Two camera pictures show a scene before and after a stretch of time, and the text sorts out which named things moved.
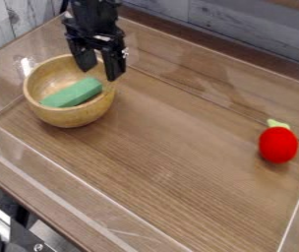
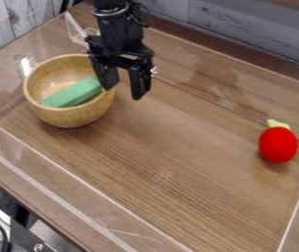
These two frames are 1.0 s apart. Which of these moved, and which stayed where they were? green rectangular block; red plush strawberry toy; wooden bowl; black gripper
Moved: black gripper
Stayed: green rectangular block; red plush strawberry toy; wooden bowl
